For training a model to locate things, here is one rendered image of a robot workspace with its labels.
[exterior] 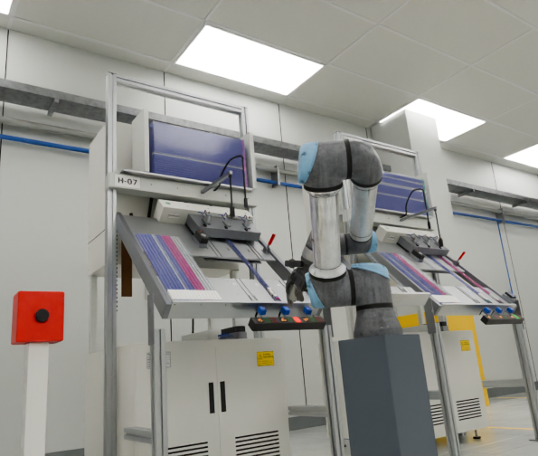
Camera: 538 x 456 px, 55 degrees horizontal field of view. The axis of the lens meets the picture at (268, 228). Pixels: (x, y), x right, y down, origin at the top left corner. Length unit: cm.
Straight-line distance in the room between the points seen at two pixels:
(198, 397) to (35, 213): 208
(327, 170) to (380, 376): 61
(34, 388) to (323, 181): 108
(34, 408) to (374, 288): 110
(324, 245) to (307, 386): 311
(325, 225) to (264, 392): 103
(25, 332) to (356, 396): 103
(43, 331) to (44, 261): 198
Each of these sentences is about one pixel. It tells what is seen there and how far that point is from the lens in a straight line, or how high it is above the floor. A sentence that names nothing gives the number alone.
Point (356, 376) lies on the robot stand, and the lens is 162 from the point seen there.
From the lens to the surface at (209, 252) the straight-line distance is 226.
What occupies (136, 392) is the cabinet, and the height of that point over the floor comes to 44.
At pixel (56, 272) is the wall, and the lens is 376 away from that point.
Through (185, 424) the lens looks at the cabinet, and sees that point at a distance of 216.
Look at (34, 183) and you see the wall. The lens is 390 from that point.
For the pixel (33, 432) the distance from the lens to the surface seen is 181.
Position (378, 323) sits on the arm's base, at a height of 59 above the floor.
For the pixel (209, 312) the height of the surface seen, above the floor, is 69.
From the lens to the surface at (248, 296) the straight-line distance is 203.
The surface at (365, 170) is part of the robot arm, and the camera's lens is 148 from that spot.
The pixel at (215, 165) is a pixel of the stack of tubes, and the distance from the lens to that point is 261.
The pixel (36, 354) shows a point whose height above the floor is 58.
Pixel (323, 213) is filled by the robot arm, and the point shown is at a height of 91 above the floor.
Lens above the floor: 48
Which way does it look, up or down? 15 degrees up
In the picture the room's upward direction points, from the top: 5 degrees counter-clockwise
